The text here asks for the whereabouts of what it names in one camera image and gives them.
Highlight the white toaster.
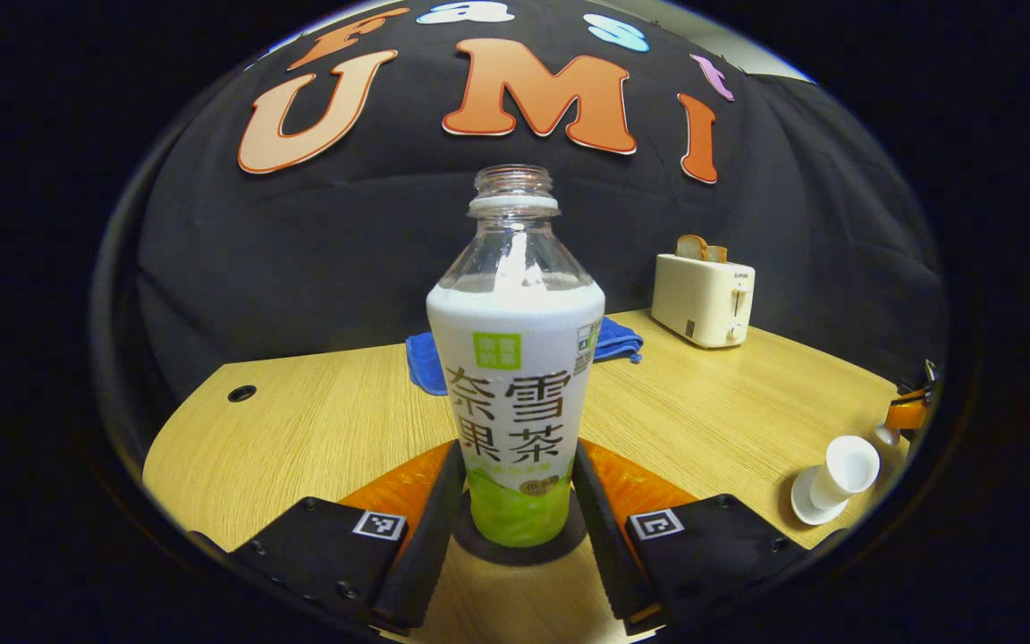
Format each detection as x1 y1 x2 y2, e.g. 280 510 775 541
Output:
651 253 756 349

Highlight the water bottle with green label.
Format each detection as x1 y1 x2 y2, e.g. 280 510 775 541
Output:
426 165 606 548

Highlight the dark round coaster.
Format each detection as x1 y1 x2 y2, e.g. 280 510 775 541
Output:
451 487 589 566

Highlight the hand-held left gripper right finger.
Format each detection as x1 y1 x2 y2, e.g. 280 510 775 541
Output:
570 438 809 636

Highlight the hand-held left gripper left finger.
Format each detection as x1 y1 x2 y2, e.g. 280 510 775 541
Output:
227 438 468 636

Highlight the black backdrop cloth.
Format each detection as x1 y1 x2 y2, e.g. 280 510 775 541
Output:
117 0 950 403

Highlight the white saucer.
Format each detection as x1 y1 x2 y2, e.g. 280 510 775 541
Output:
790 465 848 526

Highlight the white teacup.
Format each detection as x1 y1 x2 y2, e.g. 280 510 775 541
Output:
808 436 882 511

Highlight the blue cloth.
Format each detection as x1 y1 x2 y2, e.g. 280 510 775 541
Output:
405 316 645 396

